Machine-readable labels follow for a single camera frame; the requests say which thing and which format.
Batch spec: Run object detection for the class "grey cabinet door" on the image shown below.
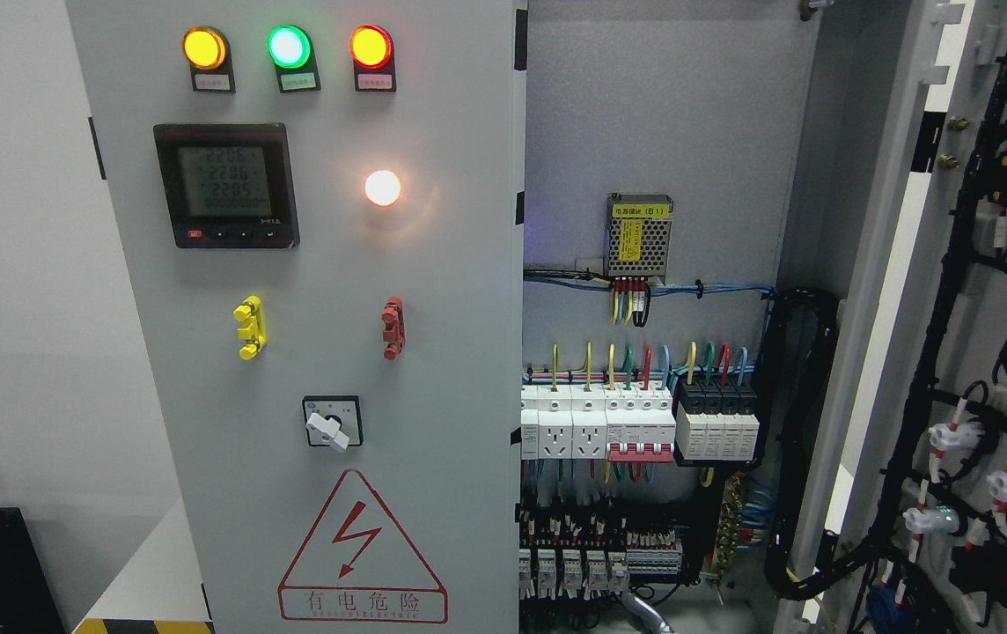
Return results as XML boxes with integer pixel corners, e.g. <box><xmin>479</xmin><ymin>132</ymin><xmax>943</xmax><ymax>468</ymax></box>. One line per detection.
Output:
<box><xmin>792</xmin><ymin>1</ymin><xmax>1007</xmax><ymax>633</ymax></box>
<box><xmin>66</xmin><ymin>1</ymin><xmax>526</xmax><ymax>633</ymax></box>

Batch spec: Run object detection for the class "red test terminal block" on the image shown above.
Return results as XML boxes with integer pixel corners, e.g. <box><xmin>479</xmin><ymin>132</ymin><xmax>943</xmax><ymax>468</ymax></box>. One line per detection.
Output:
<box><xmin>380</xmin><ymin>296</ymin><xmax>406</xmax><ymax>361</ymax></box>

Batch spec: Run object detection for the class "white double socket module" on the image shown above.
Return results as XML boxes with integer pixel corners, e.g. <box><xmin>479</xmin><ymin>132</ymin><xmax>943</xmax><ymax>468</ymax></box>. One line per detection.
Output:
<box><xmin>536</xmin><ymin>387</ymin><xmax>608</xmax><ymax>459</ymax></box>

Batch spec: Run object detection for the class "perforated metal power supply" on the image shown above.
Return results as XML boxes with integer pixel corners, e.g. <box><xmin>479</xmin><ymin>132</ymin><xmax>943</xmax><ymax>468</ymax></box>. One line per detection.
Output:
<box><xmin>606</xmin><ymin>192</ymin><xmax>673</xmax><ymax>278</ymax></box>

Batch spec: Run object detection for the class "white glowing indicator lamp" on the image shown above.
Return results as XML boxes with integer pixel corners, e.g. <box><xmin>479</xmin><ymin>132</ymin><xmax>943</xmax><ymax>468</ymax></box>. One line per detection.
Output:
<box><xmin>364</xmin><ymin>170</ymin><xmax>402</xmax><ymax>206</ymax></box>

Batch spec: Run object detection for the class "black white surge protector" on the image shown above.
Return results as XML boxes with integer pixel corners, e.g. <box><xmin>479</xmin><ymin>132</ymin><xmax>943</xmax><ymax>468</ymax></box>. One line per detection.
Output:
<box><xmin>675</xmin><ymin>380</ymin><xmax>762</xmax><ymax>467</ymax></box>

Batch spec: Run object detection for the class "lower relay terminal row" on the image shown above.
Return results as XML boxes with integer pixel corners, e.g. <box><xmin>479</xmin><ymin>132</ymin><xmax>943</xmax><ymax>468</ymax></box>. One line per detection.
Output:
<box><xmin>515</xmin><ymin>498</ymin><xmax>688</xmax><ymax>601</ymax></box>

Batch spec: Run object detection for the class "yellow test terminal block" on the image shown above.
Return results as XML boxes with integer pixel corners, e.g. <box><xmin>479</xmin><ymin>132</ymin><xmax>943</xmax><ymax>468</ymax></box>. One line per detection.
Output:
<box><xmin>232</xmin><ymin>294</ymin><xmax>267</xmax><ymax>361</ymax></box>

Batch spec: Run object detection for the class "red electric hazard sticker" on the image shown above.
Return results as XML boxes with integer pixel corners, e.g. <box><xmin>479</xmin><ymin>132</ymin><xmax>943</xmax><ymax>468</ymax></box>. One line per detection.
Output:
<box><xmin>277</xmin><ymin>468</ymin><xmax>448</xmax><ymax>623</ymax></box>

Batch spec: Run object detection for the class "red indicator lamp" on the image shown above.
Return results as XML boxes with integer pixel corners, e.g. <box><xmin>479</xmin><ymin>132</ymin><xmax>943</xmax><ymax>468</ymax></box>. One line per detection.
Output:
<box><xmin>349</xmin><ymin>24</ymin><xmax>393</xmax><ymax>70</ymax></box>

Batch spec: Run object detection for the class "black digital power meter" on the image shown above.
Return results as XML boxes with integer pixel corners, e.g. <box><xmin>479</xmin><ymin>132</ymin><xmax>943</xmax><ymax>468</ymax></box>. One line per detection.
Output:
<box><xmin>153</xmin><ymin>122</ymin><xmax>299</xmax><ymax>249</ymax></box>

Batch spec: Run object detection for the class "brass ground bar right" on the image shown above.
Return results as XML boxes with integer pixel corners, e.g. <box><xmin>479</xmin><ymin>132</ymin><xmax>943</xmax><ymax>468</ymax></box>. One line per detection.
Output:
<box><xmin>712</xmin><ymin>473</ymin><xmax>746</xmax><ymax>579</ymax></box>

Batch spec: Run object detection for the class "green indicator lamp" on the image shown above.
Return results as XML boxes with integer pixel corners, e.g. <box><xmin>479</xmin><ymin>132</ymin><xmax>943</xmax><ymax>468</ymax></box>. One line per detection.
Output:
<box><xmin>266</xmin><ymin>24</ymin><xmax>312</xmax><ymax>70</ymax></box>

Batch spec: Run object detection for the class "yellow indicator lamp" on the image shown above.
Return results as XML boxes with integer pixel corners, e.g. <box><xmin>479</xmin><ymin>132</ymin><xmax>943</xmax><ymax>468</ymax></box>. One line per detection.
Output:
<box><xmin>182</xmin><ymin>26</ymin><xmax>227</xmax><ymax>71</ymax></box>

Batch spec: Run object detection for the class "red handle circuit breaker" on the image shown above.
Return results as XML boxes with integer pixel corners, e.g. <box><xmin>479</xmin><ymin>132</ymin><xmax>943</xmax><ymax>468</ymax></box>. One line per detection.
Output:
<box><xmin>605</xmin><ymin>389</ymin><xmax>676</xmax><ymax>464</ymax></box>

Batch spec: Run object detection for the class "white rotary selector switch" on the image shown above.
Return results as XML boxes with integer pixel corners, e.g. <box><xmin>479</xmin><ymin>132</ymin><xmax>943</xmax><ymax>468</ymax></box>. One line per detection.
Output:
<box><xmin>302</xmin><ymin>394</ymin><xmax>364</xmax><ymax>453</ymax></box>

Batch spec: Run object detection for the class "black right cable conduit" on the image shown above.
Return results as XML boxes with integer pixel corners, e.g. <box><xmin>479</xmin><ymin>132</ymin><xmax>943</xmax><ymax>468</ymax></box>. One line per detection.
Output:
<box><xmin>754</xmin><ymin>287</ymin><xmax>842</xmax><ymax>602</ymax></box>

